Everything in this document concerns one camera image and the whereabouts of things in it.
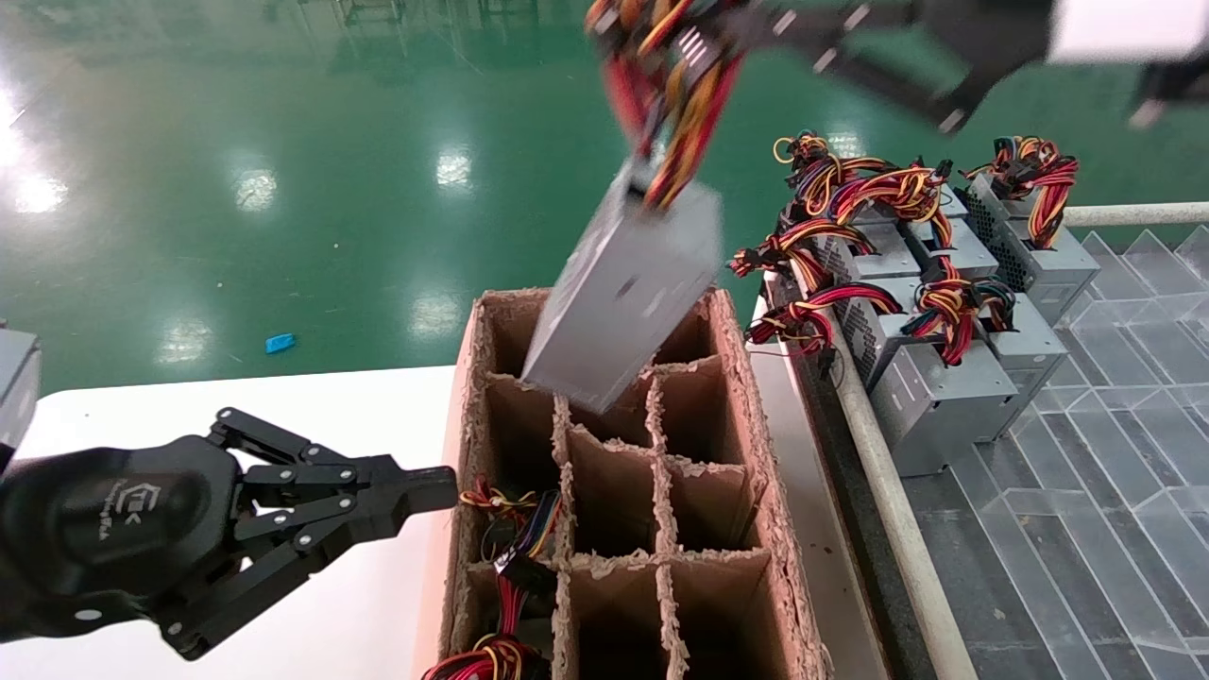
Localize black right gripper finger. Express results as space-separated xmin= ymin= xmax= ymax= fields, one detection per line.
xmin=727 ymin=0 xmax=927 ymax=53
xmin=812 ymin=42 xmax=983 ymax=133

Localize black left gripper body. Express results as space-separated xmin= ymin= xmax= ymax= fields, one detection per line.
xmin=0 ymin=434 xmax=245 ymax=643

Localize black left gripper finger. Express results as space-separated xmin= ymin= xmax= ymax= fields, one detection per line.
xmin=208 ymin=408 xmax=459 ymax=516
xmin=156 ymin=501 xmax=407 ymax=660

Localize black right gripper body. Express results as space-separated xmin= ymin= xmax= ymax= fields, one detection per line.
xmin=921 ymin=0 xmax=1054 ymax=95

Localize brown cardboard divider grid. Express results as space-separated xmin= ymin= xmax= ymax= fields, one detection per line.
xmin=482 ymin=307 xmax=757 ymax=680

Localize tall brown cardboard box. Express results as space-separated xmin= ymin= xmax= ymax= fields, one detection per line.
xmin=416 ymin=288 xmax=832 ymax=680

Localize black conveyor edge strip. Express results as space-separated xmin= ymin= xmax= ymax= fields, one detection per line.
xmin=760 ymin=274 xmax=936 ymax=680

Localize grey patterned platform surface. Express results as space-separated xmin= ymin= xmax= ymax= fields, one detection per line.
xmin=907 ymin=225 xmax=1209 ymax=680

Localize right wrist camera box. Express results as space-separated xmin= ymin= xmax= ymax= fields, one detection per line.
xmin=1048 ymin=0 xmax=1209 ymax=65

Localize short white pipe rail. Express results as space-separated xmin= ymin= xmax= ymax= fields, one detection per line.
xmin=1063 ymin=201 xmax=1209 ymax=228

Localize cables inside box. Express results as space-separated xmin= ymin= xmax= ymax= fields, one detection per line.
xmin=422 ymin=576 xmax=556 ymax=680

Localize long white pipe rail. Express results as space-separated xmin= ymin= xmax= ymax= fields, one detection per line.
xmin=826 ymin=331 xmax=979 ymax=680

